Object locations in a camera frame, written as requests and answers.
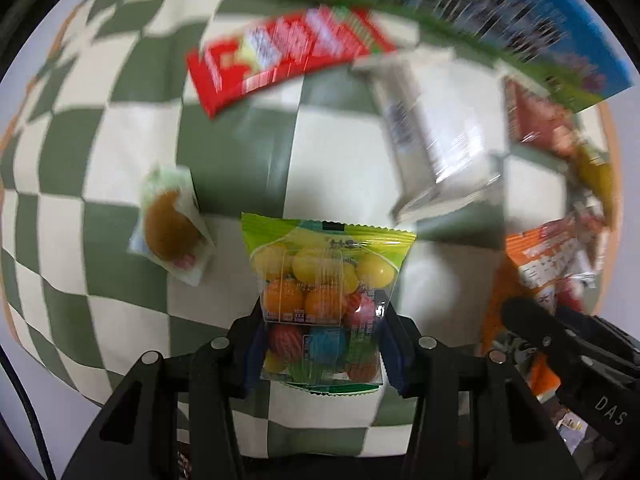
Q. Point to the small red snack packet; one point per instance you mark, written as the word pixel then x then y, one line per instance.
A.
pixel 535 115

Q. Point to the yellow snack packet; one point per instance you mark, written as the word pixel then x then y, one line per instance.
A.
pixel 595 175

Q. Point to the silver white snack packet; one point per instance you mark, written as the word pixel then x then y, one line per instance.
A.
pixel 435 135

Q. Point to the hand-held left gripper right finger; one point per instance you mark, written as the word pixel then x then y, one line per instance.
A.
pixel 395 360

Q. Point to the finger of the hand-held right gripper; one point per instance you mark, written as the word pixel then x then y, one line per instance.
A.
pixel 530 322

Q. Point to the green white checkered mat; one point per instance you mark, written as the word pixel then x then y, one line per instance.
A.
pixel 240 150

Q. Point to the orange snack packet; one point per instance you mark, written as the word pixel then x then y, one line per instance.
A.
pixel 530 260

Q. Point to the blue green carton box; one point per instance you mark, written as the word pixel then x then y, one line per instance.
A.
pixel 525 20

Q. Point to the long red snack packet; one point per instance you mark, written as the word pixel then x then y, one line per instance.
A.
pixel 280 55

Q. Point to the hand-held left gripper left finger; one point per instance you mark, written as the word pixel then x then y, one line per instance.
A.
pixel 254 356

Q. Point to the small brown cake packet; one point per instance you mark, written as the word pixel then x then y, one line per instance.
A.
pixel 170 225

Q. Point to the colourful gumball candy bag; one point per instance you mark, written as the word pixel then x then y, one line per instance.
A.
pixel 320 270

